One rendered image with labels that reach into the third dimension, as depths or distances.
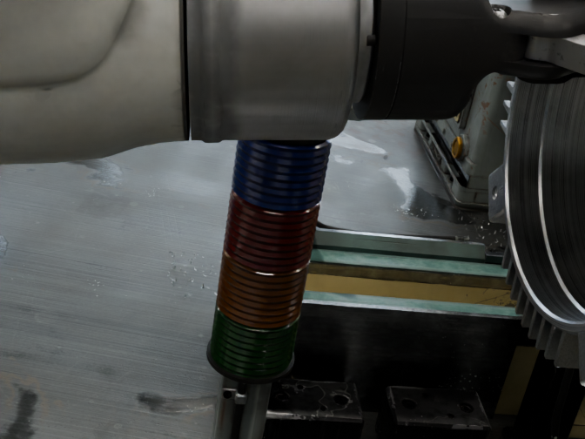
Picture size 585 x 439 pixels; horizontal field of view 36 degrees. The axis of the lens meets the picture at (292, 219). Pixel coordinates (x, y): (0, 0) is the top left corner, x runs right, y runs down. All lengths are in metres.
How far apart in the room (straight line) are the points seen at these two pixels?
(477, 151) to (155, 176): 0.51
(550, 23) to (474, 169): 1.16
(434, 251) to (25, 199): 0.59
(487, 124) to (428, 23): 1.14
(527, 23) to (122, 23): 0.13
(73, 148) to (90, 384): 0.70
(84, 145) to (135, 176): 1.11
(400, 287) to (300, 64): 0.78
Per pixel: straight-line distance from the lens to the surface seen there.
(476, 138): 1.44
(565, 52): 0.30
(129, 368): 1.01
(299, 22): 0.28
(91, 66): 0.27
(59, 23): 0.26
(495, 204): 0.44
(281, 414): 0.88
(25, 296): 1.12
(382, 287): 1.04
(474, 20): 0.29
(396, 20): 0.29
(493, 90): 1.41
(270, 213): 0.56
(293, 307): 0.61
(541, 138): 0.44
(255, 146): 0.55
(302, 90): 0.28
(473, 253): 1.08
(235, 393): 0.66
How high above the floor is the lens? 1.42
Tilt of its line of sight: 28 degrees down
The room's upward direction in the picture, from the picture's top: 10 degrees clockwise
